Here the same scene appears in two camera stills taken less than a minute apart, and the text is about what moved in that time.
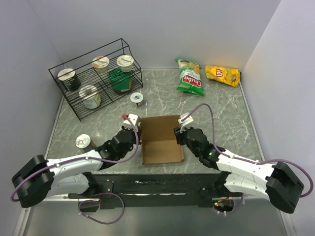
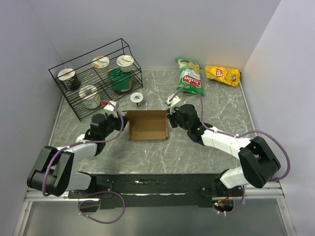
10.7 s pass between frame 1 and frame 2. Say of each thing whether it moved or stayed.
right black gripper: moved
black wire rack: stayed
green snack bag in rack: stayed
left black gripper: moved
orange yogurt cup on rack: stayed
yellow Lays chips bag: stayed
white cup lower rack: stayed
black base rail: stayed
